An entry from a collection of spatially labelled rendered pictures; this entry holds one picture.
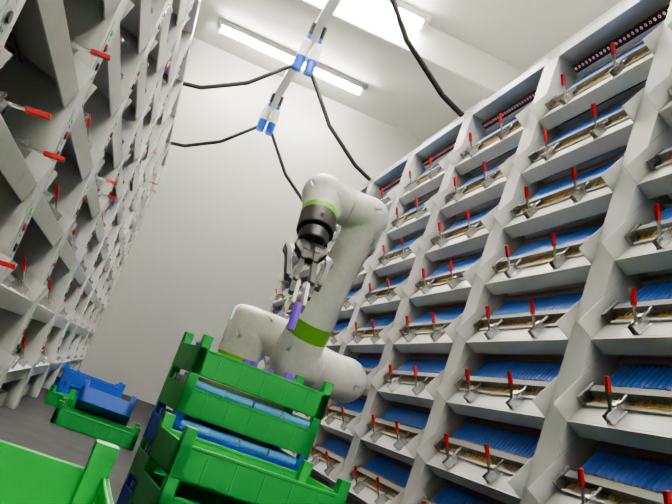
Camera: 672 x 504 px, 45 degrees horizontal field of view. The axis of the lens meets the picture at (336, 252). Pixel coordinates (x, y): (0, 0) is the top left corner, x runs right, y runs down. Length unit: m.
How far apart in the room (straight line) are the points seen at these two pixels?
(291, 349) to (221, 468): 0.82
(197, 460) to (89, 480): 0.63
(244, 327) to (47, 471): 1.81
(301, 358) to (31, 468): 1.46
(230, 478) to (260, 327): 1.20
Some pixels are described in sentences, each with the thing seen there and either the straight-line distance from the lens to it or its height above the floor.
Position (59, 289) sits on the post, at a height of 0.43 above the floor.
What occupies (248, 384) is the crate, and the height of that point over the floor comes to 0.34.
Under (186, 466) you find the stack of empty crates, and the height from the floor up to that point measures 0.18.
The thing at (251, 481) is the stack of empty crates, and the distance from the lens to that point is 1.37.
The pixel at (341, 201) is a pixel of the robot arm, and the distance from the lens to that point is 2.04.
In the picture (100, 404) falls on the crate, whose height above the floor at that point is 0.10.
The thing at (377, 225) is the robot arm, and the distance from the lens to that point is 2.07.
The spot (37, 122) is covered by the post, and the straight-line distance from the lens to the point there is 1.70.
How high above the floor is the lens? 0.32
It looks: 11 degrees up
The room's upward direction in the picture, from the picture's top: 20 degrees clockwise
